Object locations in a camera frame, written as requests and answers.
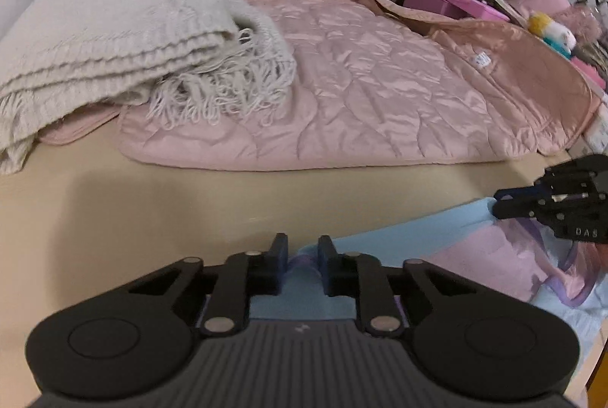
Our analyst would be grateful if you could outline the pink quilted jacket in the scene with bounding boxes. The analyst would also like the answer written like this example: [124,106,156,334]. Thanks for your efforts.
[40,0,602,171]

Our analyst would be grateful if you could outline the cream knitted fringed blanket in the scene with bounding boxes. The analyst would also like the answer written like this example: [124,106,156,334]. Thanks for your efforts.
[0,0,298,174]

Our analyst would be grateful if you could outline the yellow and white plush toy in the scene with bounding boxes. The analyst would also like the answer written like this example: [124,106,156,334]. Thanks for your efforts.
[526,10,578,57]

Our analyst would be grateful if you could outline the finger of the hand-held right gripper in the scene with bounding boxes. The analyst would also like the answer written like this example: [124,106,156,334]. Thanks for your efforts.
[492,187,553,220]

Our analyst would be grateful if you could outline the clear bag with black handles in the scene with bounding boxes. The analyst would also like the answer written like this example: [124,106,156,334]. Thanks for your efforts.
[563,0,608,41]

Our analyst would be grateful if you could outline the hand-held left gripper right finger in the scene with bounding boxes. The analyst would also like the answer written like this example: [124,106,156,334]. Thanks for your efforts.
[317,235,477,337]

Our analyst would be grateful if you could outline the blue and pink garment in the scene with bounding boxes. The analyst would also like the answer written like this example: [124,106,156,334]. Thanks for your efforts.
[195,196,608,394]

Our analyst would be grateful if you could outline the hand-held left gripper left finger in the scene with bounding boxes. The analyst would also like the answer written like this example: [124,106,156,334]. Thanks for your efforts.
[128,233,290,337]

